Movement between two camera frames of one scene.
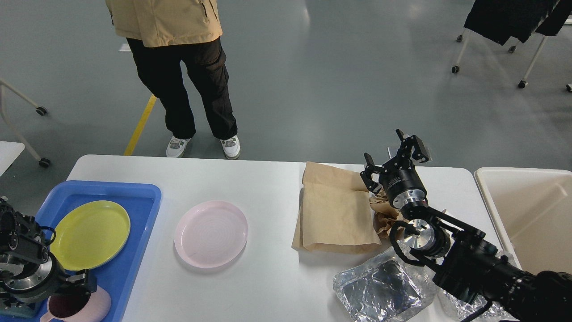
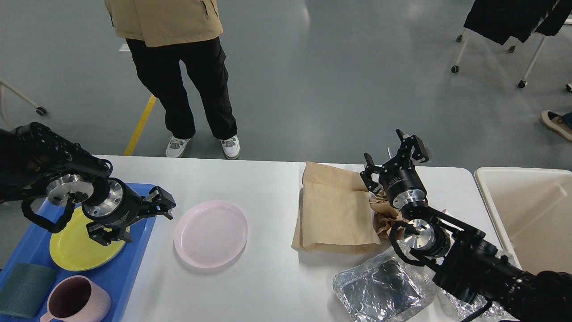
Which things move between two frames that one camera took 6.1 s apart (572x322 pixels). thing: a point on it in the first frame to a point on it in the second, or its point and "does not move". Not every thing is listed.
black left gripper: [38, 279] to [122, 205]
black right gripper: [403, 186] does not move
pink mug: [77, 307] does not move
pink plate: [210, 234] does not move
